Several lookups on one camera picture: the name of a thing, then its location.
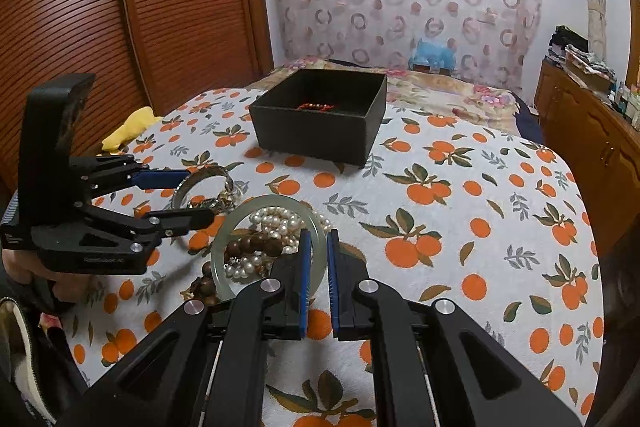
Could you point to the row of small bottles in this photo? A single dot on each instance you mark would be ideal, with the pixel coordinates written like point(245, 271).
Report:
point(627, 102)

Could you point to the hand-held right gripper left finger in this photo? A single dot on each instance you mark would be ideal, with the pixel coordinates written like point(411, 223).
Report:
point(305, 282)

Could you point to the orange fruit print cloth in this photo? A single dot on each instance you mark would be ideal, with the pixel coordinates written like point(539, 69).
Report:
point(450, 257)

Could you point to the wooden cabinet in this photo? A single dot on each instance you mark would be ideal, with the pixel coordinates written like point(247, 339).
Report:
point(590, 132)

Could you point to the black square box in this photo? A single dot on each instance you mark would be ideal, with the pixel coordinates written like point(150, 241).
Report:
point(310, 132)

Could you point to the patterned folded cloths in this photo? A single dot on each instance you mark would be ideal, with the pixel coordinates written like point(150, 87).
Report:
point(592, 64)

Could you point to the dark clothes stack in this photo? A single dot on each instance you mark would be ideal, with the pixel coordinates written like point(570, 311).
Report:
point(567, 39)

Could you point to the person's left hand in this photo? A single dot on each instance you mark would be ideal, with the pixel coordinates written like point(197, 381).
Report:
point(67, 289)

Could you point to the floral blanket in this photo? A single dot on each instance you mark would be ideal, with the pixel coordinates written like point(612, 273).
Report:
point(450, 97)

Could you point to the navy bed sheet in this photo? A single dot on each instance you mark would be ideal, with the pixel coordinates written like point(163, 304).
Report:
point(530, 122)

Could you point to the wooden louvred wardrobe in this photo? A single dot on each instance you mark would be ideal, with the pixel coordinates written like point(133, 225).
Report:
point(175, 7)

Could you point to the pale jade bangle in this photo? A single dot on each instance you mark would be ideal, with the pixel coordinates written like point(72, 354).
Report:
point(218, 252)

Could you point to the fleece-lined dark jacket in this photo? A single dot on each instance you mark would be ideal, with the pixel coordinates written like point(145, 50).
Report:
point(20, 357)

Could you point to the silver metal bangle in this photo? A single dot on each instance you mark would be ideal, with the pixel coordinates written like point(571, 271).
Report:
point(210, 174)

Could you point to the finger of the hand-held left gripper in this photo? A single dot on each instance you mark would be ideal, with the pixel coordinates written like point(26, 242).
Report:
point(160, 179)
point(187, 219)

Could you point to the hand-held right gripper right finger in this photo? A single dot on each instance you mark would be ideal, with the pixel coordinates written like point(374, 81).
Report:
point(334, 287)

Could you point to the blue plastic bag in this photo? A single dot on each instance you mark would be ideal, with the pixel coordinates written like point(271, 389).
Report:
point(432, 54)

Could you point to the yellow plush toy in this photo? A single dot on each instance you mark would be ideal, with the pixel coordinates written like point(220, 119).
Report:
point(130, 127)

